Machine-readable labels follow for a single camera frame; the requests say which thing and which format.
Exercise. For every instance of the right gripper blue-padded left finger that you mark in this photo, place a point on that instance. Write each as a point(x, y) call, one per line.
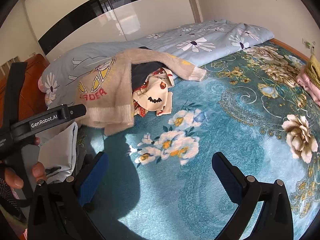
point(57, 210)

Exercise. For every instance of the black garment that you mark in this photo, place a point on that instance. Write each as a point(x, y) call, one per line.
point(140, 72)

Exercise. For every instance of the white black wardrobe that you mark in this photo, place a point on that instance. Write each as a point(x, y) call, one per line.
point(61, 25)

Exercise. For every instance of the cream bat print garment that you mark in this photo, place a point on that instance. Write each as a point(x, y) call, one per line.
point(154, 95)

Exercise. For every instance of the teal floral bed blanket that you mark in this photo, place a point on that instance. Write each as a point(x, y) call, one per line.
point(159, 182)

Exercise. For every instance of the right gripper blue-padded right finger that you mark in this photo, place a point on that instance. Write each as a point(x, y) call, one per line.
point(275, 217)

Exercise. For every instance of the light blue daisy duvet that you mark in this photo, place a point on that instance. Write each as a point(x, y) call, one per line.
point(198, 43)

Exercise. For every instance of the beige fuzzy knit sweater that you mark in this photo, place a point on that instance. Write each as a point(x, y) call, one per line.
point(106, 91)

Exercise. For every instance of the pink folded garment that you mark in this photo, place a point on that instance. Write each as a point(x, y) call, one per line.
point(303, 80)

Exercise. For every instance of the person's left hand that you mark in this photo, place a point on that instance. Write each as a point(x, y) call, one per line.
point(15, 182)

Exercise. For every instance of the orange wooden headboard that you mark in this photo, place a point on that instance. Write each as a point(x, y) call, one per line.
point(32, 99)

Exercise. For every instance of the olive yellow folded knit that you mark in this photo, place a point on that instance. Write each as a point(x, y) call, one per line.
point(312, 70)

